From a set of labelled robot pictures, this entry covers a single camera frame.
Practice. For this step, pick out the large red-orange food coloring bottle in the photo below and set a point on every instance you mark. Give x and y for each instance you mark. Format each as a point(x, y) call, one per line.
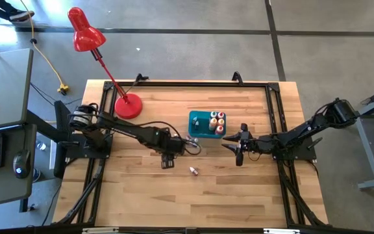
point(219, 130)

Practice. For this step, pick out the small purple food coloring bottle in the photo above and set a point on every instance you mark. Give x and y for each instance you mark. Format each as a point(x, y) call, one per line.
point(196, 124)

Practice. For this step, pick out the large green food coloring bottle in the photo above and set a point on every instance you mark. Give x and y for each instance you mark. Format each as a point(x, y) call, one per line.
point(213, 114)

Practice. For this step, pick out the large yellow food coloring bottle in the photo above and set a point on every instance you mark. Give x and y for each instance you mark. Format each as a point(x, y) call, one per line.
point(213, 123)

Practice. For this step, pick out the blue plastic bin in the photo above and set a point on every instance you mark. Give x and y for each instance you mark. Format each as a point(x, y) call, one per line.
point(203, 130)

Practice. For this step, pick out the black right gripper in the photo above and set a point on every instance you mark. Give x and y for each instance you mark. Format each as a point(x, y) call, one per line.
point(252, 144)

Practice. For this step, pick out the silver frame bracket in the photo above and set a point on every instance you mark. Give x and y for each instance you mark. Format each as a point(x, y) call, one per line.
point(99, 230)
point(281, 231)

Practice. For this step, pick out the black desk support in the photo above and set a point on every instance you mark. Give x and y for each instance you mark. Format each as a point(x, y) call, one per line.
point(60, 162)

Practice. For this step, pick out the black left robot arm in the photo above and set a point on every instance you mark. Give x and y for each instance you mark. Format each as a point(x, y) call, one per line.
point(125, 128)

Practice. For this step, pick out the large red food coloring bottle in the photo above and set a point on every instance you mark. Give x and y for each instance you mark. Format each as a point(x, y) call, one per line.
point(221, 115)

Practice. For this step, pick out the black computer mouse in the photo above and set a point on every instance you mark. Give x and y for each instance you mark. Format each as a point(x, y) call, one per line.
point(21, 162)

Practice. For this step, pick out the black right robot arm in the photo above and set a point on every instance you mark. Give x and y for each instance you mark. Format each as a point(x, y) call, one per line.
point(304, 130)

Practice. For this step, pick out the large orange food coloring bottle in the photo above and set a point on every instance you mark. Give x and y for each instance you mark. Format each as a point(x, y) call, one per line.
point(221, 122)

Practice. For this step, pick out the black table clamp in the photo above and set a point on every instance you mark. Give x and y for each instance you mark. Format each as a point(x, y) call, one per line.
point(237, 78)
point(140, 78)

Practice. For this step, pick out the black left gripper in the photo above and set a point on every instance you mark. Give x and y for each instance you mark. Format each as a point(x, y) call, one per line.
point(169, 144)

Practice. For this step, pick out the red desk lamp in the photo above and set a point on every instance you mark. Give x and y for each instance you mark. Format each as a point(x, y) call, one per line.
point(128, 105)

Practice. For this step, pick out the grey desk top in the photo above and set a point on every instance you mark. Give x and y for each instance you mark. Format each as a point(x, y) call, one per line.
point(5, 87)

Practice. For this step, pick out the person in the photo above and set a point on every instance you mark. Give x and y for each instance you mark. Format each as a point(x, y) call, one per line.
point(21, 15)

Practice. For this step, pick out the grey desk with keyboard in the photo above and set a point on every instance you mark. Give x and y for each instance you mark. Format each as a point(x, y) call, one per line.
point(8, 188)

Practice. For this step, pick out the small blue food coloring bottle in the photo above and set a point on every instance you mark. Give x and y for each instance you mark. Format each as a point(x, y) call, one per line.
point(196, 140)

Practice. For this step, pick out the black aluminium table frame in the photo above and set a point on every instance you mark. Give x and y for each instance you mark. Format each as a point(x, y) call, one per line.
point(190, 84)

